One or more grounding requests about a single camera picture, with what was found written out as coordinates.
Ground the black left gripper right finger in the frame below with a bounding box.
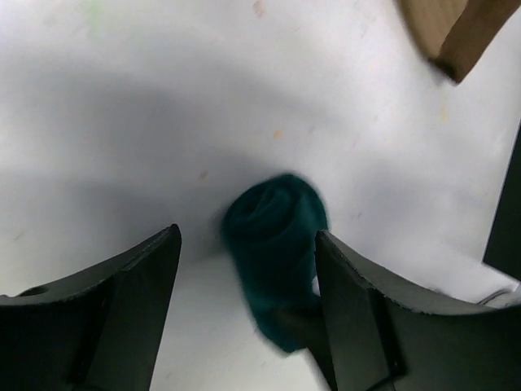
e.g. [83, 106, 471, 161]
[316, 231, 520, 390]

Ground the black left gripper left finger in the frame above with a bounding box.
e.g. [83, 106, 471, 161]
[1, 225, 182, 390]

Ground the green christmas bear sock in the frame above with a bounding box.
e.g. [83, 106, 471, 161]
[221, 173, 329, 354]

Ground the brown long sock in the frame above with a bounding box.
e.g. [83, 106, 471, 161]
[397, 0, 520, 84]

